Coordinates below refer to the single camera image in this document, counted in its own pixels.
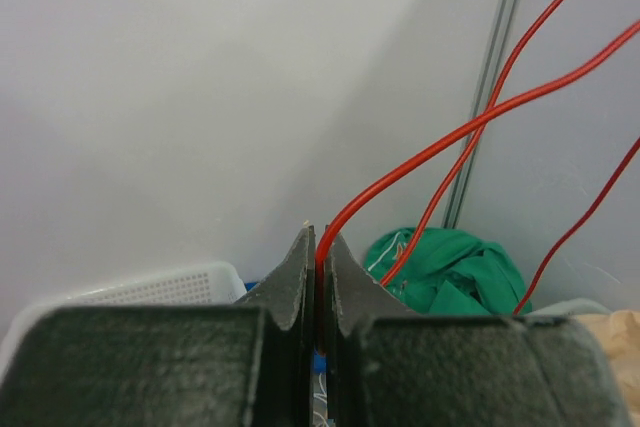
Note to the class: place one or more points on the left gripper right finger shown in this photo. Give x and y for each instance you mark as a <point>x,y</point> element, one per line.
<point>390,366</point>

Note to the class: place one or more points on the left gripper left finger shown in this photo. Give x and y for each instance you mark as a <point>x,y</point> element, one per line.
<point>248,363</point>

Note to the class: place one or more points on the bright blue cloth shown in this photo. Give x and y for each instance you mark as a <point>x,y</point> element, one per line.
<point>250,285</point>

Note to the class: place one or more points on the white perforated basket rear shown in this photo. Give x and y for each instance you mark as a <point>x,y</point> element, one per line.
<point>203,284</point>

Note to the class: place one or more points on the white perforated basket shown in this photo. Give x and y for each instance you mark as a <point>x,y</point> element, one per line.
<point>578,306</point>
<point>203,284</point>

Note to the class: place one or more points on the green garment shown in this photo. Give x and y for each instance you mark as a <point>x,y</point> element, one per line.
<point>451,272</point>

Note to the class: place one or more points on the white perforated basket right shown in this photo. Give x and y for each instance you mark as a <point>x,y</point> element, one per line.
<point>578,306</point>

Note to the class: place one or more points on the peach bucket hat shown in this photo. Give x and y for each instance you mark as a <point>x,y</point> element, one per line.
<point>618,335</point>

